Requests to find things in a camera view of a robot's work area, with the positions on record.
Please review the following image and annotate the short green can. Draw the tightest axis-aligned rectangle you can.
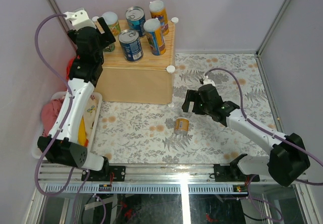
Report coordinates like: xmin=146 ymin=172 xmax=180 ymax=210
xmin=103 ymin=43 xmax=115 ymax=52

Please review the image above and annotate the short yellow can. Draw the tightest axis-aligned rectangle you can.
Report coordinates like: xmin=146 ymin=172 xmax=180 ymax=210
xmin=102 ymin=12 xmax=121 ymax=37

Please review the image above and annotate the blue soup can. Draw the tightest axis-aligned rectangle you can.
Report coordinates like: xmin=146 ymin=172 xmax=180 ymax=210
xmin=125 ymin=6 xmax=146 ymax=37

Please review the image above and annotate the tall blue vegetable can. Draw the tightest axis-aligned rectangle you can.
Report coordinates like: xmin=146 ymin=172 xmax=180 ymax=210
xmin=143 ymin=19 xmax=166 ymax=56

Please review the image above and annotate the tall yellow lidded can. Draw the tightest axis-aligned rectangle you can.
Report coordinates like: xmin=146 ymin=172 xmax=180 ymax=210
xmin=149 ymin=0 xmax=169 ymax=36

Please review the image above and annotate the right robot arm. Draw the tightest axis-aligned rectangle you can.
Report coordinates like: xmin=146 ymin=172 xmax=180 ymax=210
xmin=182 ymin=84 xmax=310 ymax=187

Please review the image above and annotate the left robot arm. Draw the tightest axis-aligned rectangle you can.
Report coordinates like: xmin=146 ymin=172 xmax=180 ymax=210
xmin=37 ymin=17 xmax=116 ymax=181

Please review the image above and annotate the wooden storage box counter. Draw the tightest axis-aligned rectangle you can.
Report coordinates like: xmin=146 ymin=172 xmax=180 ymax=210
xmin=95 ymin=22 xmax=176 ymax=104

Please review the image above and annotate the white corner connector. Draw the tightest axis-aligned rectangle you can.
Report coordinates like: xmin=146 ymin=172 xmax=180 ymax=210
xmin=166 ymin=65 xmax=176 ymax=74

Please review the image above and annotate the red cloth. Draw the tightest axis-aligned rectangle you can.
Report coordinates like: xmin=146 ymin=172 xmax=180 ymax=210
xmin=40 ymin=54 xmax=85 ymax=144

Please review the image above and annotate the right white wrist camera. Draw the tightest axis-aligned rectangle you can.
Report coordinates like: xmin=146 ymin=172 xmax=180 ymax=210
xmin=200 ymin=76 xmax=215 ymax=86

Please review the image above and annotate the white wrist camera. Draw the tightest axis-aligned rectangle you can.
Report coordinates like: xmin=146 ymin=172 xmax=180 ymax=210
xmin=64 ymin=8 xmax=96 ymax=30
xmin=200 ymin=76 xmax=215 ymax=86

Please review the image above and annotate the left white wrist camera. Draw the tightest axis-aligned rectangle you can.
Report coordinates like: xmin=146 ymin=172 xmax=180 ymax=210
xmin=64 ymin=8 xmax=96 ymax=30

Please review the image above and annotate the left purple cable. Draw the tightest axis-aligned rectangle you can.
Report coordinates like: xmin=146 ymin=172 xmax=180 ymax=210
xmin=34 ymin=13 xmax=91 ymax=224

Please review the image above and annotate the aluminium mounting rail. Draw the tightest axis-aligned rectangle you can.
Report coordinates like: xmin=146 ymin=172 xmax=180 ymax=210
xmin=37 ymin=162 xmax=310 ymax=194

